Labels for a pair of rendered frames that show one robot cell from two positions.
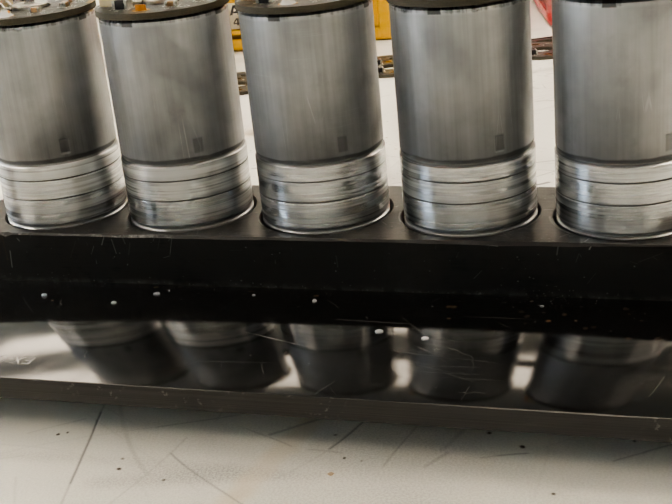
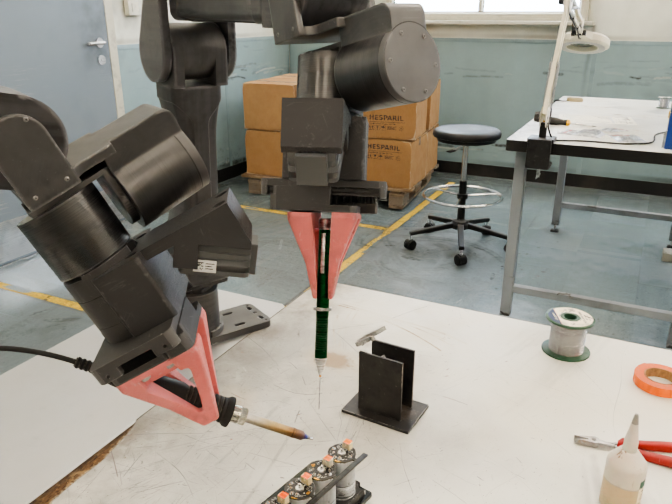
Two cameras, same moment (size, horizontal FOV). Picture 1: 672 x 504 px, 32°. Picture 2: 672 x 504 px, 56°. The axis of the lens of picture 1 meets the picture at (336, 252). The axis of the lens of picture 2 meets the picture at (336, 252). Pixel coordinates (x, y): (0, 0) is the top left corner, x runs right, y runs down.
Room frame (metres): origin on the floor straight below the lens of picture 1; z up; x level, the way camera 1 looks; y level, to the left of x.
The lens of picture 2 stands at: (0.37, -0.38, 1.17)
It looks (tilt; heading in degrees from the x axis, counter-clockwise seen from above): 21 degrees down; 109
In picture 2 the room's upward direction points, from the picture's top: straight up
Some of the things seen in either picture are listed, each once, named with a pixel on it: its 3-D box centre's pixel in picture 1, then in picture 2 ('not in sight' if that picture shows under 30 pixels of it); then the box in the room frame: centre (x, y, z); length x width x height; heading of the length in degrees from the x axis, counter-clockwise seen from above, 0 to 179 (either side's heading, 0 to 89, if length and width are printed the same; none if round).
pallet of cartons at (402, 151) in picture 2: not in sight; (343, 135); (-1.02, 3.76, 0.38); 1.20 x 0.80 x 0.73; 178
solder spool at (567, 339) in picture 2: not in sight; (567, 333); (0.42, 0.43, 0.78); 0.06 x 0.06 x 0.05
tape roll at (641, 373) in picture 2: not in sight; (660, 379); (0.53, 0.38, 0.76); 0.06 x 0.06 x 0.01
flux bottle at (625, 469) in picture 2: not in sight; (627, 461); (0.47, 0.14, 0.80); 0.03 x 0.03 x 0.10
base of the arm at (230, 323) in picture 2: not in sight; (196, 310); (-0.07, 0.30, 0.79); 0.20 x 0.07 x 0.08; 55
